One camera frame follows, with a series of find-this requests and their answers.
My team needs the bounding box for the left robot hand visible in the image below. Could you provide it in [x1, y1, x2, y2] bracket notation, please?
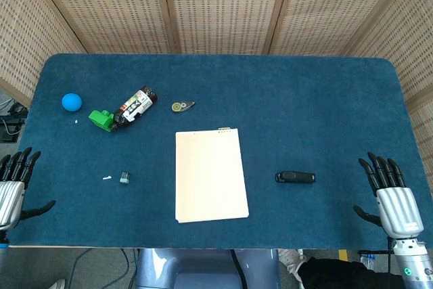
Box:
[0, 147, 57, 231]

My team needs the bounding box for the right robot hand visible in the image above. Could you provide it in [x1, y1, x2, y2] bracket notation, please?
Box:
[352, 152, 425, 238]

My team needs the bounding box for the black stapler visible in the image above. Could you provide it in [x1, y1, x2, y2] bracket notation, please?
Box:
[274, 171, 317, 185]

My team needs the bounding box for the cream paper notepad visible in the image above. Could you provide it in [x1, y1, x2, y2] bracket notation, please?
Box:
[174, 127, 250, 224]

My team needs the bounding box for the black floor equipment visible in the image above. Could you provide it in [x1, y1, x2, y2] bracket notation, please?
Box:
[0, 97, 28, 143]

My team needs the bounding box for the black bag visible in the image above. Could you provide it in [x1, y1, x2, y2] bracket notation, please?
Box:
[297, 257, 407, 289]

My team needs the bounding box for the blue ball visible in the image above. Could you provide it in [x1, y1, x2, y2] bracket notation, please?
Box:
[62, 93, 83, 112]

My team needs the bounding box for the green plastic block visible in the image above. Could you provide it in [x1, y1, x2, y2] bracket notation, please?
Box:
[88, 109, 115, 133]

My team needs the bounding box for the white shoe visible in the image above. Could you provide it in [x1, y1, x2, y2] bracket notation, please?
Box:
[277, 248, 308, 273]

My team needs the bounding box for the dark drink bottle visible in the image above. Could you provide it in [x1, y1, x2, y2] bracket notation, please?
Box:
[110, 85, 159, 133]

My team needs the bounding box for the correction tape dispenser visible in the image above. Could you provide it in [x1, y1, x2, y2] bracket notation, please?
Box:
[170, 100, 196, 113]

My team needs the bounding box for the blue-grey robot torso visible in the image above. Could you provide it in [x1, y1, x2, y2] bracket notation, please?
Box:
[135, 248, 282, 289]

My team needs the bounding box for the blue carpet mat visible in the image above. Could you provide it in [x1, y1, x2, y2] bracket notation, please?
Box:
[7, 53, 433, 250]

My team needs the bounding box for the woven folding screen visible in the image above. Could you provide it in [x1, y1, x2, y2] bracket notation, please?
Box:
[0, 0, 433, 202]

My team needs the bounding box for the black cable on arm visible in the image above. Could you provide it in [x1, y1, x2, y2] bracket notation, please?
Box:
[358, 236, 396, 276]

